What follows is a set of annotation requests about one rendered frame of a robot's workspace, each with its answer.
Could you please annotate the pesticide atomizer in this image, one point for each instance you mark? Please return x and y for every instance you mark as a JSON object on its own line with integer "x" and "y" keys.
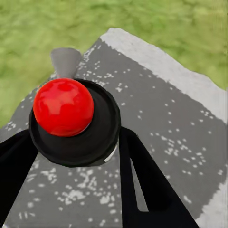
{"x": 74, "y": 122}

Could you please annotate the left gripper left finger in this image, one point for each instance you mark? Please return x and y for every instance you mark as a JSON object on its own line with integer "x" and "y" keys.
{"x": 17, "y": 155}

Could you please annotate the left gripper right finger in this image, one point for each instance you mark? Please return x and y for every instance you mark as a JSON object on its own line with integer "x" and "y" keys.
{"x": 165, "y": 208}

